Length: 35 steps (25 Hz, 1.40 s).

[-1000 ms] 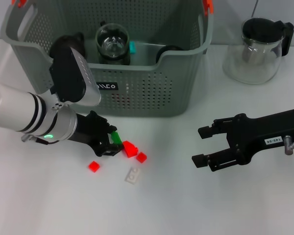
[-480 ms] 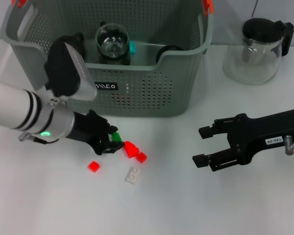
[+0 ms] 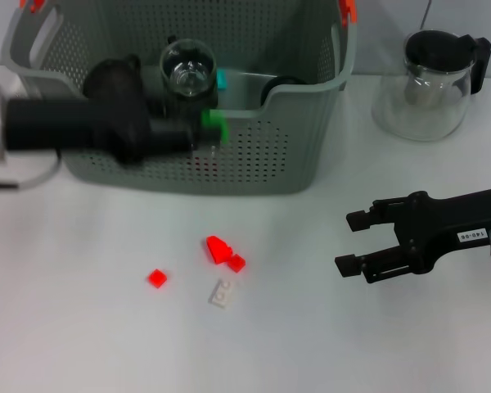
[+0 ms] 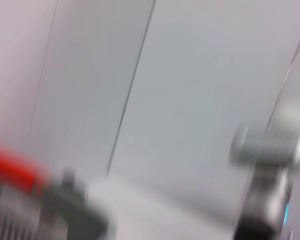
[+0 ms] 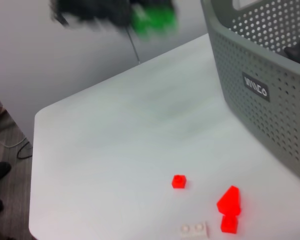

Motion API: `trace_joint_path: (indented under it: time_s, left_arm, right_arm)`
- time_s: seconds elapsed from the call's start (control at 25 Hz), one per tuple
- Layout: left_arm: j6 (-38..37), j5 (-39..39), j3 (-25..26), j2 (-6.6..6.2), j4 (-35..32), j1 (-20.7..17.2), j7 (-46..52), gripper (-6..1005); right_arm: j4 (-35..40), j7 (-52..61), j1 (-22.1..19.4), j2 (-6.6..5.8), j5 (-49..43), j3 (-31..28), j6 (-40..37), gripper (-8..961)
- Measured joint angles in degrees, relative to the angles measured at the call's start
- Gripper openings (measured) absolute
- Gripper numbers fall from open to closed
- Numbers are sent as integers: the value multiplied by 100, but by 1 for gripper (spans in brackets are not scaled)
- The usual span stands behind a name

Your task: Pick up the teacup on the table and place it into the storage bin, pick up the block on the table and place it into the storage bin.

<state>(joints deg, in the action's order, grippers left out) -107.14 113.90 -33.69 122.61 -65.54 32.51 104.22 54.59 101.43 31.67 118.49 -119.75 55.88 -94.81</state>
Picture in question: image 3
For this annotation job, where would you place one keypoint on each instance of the small red square brick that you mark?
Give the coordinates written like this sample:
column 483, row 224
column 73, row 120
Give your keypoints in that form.
column 236, row 263
column 157, row 278

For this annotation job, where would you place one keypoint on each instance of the teal square plate brick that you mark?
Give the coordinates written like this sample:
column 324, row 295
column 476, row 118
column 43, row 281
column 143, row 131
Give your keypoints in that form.
column 222, row 79

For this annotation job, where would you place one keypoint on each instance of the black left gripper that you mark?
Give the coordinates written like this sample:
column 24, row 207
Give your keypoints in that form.
column 86, row 125

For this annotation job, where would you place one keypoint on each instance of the glass pitcher with black lid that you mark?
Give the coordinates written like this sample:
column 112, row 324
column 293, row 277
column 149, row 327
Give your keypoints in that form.
column 421, row 110

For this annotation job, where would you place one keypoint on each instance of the white flat plate brick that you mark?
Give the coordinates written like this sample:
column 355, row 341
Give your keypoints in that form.
column 223, row 293

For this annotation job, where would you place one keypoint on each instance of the green toy brick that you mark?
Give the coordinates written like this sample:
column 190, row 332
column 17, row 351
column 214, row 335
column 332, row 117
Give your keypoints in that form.
column 213, row 120

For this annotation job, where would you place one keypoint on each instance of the large red sloped brick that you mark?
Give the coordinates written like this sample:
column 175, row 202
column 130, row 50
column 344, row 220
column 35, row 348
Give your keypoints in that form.
column 217, row 249

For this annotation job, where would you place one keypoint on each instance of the grey-green perforated storage bin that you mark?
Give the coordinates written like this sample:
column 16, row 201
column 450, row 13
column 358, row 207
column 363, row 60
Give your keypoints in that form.
column 262, row 163

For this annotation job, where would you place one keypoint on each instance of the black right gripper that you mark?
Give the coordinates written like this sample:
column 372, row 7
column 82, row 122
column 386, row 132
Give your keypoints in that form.
column 454, row 221

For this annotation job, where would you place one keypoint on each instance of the glass teacup with black holder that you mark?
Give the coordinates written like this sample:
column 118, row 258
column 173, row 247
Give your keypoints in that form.
column 188, row 61
column 278, row 84
column 210, row 100

